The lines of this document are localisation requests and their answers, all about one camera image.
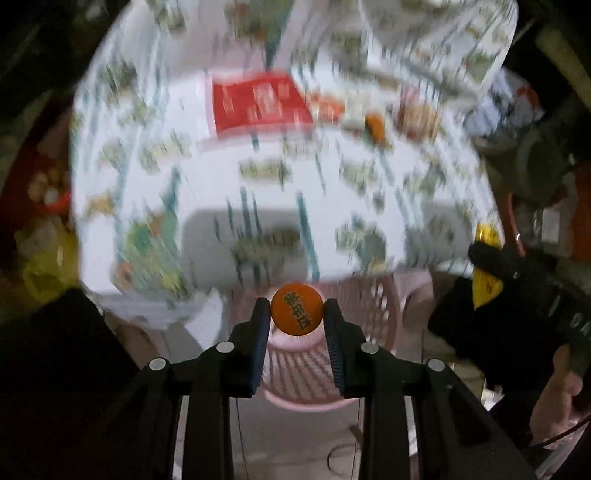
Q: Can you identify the crumpled printed snack wrapper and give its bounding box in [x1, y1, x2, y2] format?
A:
[308, 91, 366, 131]

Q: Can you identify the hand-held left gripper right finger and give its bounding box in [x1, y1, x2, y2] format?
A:
[322, 298, 537, 480]

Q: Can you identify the pink plastic basket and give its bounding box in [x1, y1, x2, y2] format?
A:
[230, 271, 435, 410]

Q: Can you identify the small orange round packet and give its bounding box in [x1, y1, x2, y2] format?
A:
[270, 285, 323, 336]

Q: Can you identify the blue and white plastic bag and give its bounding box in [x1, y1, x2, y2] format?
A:
[465, 68, 542, 140]

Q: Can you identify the yellow plastic bag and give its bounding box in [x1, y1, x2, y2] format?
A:
[20, 239, 80, 297]

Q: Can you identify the orange round packet on cloth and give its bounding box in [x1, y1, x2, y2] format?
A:
[364, 113, 394, 147]

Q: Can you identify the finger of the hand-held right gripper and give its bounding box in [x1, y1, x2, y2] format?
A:
[468, 241, 560, 281]

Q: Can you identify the crumpled brown paper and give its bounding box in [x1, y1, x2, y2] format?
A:
[396, 98, 443, 140]

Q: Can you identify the yellow wrapper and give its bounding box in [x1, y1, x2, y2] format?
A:
[471, 223, 505, 310]

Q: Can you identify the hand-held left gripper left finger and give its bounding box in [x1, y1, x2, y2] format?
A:
[91, 298, 271, 480]

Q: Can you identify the white animal print cloth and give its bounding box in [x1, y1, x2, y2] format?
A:
[69, 0, 519, 326]

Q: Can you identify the person's right hand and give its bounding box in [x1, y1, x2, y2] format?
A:
[529, 344, 591, 449]

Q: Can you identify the red and white packet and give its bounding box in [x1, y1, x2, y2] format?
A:
[205, 71, 315, 140]

